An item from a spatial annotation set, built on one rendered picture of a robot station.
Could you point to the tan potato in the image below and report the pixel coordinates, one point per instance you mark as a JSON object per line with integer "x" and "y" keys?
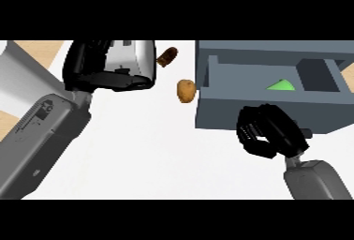
{"x": 186, "y": 91}

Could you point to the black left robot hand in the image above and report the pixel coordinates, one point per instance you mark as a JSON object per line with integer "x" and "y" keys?
{"x": 84, "y": 78}

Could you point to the green wedge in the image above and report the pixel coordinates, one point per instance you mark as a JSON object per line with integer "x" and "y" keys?
{"x": 282, "y": 86}

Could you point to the silver metal cup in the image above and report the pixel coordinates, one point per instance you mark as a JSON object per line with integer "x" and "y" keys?
{"x": 133, "y": 57}

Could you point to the grey open drawer box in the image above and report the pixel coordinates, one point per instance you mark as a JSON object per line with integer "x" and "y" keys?
{"x": 239, "y": 75}

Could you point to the grey drawer front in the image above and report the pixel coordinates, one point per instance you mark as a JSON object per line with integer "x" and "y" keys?
{"x": 222, "y": 114}

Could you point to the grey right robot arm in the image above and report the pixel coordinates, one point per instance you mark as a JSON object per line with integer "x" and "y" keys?
{"x": 316, "y": 181}

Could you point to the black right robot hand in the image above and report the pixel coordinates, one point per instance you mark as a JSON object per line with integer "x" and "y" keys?
{"x": 276, "y": 131}

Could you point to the dark brown potato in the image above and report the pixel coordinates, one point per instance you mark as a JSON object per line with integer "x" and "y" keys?
{"x": 167, "y": 56}

